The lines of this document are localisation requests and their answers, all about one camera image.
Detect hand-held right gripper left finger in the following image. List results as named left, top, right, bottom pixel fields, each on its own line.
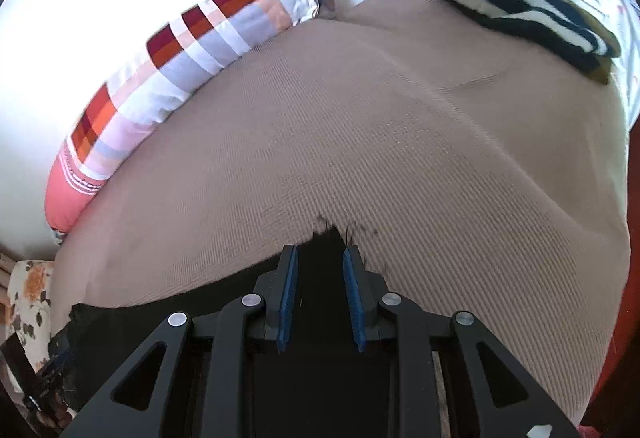
left=60, top=244, right=301, bottom=438

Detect beige ribbed blanket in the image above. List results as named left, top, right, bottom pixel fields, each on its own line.
left=50, top=0, right=631, bottom=434

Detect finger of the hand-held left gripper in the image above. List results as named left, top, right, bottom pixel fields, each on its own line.
left=30, top=340, right=76, bottom=401

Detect red cloth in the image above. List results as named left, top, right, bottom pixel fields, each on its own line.
left=577, top=278, right=640, bottom=438

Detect black white object at edge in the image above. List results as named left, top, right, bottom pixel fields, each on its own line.
left=419, top=0, right=622, bottom=86

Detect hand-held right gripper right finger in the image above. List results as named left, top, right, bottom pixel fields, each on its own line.
left=342, top=245, right=581, bottom=438

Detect black pants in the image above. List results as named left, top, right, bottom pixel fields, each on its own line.
left=47, top=225, right=451, bottom=438

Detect floral orange rose pillow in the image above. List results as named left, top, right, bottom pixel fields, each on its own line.
left=0, top=259, right=56, bottom=394

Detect pink checked long pillow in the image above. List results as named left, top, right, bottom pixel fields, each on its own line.
left=44, top=0, right=321, bottom=244

